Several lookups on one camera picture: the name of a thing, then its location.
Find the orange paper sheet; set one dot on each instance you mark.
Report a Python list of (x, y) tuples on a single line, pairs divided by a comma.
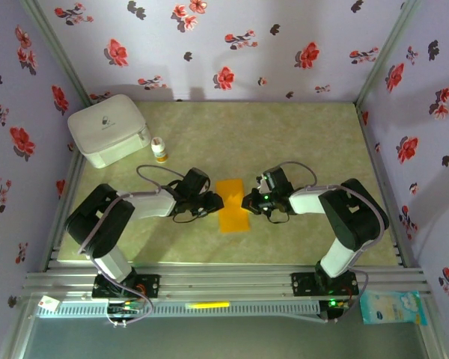
[(232, 217)]

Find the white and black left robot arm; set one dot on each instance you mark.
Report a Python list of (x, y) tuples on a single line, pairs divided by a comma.
[(97, 224)]

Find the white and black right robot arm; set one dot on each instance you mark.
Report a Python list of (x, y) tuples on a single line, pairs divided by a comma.
[(351, 217)]

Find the white pill bottle orange label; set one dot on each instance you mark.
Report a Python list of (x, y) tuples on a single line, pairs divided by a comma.
[(159, 149)]

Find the yellow sticker strip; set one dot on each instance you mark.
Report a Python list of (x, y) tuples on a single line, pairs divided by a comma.
[(207, 305)]

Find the white zippered pouch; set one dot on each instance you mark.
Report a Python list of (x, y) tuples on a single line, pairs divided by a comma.
[(104, 123)]

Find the blue wet wipes pack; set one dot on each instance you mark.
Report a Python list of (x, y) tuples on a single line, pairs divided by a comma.
[(393, 308)]

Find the white paper tag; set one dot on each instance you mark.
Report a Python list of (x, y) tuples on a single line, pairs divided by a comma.
[(48, 303)]

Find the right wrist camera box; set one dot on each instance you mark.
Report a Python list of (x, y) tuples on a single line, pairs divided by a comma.
[(261, 183)]

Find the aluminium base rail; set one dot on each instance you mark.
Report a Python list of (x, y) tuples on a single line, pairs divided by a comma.
[(228, 278)]

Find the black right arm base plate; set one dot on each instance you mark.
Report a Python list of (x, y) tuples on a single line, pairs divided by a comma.
[(303, 284)]

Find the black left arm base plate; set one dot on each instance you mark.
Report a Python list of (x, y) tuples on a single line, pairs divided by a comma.
[(149, 286)]

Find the aluminium corner post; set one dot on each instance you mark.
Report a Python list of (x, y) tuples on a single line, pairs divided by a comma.
[(59, 52), (385, 52)]

